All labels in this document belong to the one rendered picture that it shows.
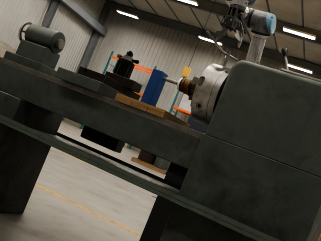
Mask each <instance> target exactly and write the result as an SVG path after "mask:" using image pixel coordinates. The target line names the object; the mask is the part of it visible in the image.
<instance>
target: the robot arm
mask: <svg viewBox="0 0 321 241"><path fill-rule="evenodd" d="M225 1H226V2H227V4H228V5H229V10H228V13H227V15H224V16H223V19H224V22H223V23H222V21H223V19H222V21H221V25H222V26H223V28H222V30H218V31H216V32H215V34H216V36H217V38H216V41H217V42H219V41H220V39H222V37H223V36H224V35H226V34H227V33H228V29H229V31H234V32H235V33H236V34H235V38H236V39H237V41H238V44H237V46H238V48H240V46H241V43H242V40H243V35H244V34H246V33H247V32H248V30H247V28H250V29H251V33H252V39H251V43H250V46H249V50H248V53H247V57H246V61H249V62H252V63H256V64H259V63H260V59H261V56H262V53H263V49H264V46H265V42H266V39H267V38H268V37H269V36H270V35H271V34H273V33H274V30H275V28H276V16H275V15H274V14H272V13H269V12H264V11H260V10H255V9H252V8H249V7H247V5H249V6H252V5H255V4H256V3H257V1H258V0H225Z"/></svg>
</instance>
